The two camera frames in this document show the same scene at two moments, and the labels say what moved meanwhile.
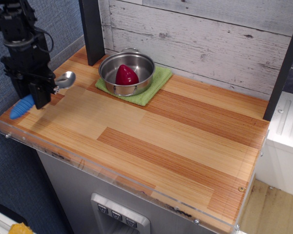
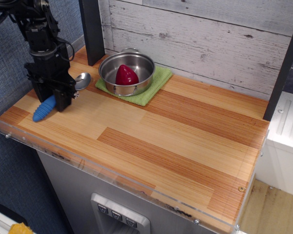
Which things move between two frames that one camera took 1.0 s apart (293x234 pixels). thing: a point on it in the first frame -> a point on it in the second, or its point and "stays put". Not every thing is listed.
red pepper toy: x=126 y=75 stays put
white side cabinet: x=280 y=164 stays put
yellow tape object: x=20 y=228 stays put
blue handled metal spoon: x=65 y=81 -> x=81 y=81
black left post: x=94 y=38 stays put
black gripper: x=30 y=63 -> x=52 y=73
